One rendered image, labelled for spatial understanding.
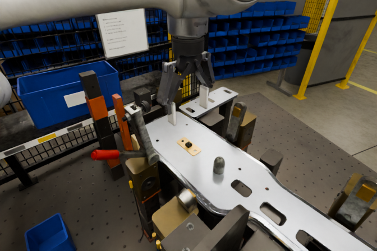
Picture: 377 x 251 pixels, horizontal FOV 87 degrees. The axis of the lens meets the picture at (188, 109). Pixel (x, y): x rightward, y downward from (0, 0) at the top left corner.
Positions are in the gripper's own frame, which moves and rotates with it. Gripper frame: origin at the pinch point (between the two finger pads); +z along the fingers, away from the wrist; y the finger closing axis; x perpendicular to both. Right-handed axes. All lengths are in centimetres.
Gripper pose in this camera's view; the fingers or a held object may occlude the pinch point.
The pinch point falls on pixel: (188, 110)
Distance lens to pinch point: 56.0
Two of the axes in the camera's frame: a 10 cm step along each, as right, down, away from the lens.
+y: 7.4, -3.7, 5.6
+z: 0.1, 8.4, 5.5
